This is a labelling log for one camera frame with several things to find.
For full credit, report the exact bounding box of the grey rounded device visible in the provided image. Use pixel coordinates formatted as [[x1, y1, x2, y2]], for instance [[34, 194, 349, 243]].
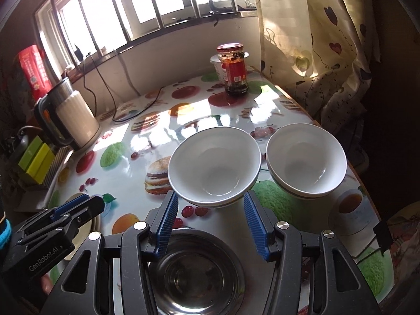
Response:
[[13, 128, 32, 155]]

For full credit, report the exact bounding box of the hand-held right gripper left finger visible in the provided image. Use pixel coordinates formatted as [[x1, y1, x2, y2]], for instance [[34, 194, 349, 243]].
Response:
[[41, 190, 179, 315]]

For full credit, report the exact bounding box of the glass jar with red label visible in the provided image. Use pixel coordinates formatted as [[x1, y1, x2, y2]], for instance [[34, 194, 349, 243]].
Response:
[[217, 43, 250, 97]]

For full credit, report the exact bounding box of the white plastic cup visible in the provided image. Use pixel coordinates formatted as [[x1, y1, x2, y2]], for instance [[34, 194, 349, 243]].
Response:
[[210, 55, 227, 82]]

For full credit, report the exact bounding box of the black white striped box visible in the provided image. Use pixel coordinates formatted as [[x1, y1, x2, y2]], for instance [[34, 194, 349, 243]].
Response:
[[43, 148, 74, 187]]

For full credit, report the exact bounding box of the stainless steel bowl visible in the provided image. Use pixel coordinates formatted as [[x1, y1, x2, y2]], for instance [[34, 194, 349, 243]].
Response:
[[112, 208, 286, 315]]

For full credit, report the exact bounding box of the cream curtain with heart print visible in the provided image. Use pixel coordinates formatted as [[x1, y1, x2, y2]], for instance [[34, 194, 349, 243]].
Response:
[[254, 0, 381, 132]]

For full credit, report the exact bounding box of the fruit print tablecloth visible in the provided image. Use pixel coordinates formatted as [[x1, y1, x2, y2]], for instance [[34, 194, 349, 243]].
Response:
[[46, 67, 386, 315]]

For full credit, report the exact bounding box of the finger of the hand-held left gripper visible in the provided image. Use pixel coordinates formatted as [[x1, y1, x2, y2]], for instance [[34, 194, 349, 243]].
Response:
[[11, 196, 106, 247], [15, 194, 91, 234]]

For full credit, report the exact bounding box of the black binder clip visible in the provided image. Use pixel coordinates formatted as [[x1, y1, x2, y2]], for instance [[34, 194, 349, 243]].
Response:
[[356, 220, 394, 265]]

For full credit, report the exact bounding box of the small white striped bowl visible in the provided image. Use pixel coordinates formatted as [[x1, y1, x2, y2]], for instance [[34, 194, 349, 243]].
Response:
[[266, 123, 348, 200]]

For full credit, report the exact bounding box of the large white striped bowl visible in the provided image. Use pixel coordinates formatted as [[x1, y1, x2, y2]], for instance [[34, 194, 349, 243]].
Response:
[[167, 126, 261, 209]]

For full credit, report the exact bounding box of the black power cable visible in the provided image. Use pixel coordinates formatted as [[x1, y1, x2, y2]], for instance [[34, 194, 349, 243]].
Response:
[[83, 51, 165, 123]]

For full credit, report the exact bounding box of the red printed box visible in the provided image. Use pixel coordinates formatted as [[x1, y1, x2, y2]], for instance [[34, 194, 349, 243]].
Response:
[[18, 44, 55, 104]]

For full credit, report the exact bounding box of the grey cable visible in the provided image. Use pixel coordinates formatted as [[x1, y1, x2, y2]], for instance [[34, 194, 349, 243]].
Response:
[[115, 49, 140, 96]]

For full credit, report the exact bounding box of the cream electric kettle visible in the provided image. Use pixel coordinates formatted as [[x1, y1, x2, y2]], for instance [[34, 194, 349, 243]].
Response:
[[34, 77, 102, 151]]

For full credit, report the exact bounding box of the black hook-shaped object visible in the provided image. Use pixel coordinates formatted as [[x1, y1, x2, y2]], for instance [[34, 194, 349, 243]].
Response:
[[208, 0, 224, 27]]

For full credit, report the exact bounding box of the patterned cloth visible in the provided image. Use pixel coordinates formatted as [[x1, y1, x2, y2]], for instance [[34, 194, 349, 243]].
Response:
[[389, 203, 420, 270]]

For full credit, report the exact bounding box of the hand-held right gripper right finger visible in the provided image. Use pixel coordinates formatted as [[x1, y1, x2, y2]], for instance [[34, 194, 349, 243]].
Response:
[[243, 190, 381, 315]]

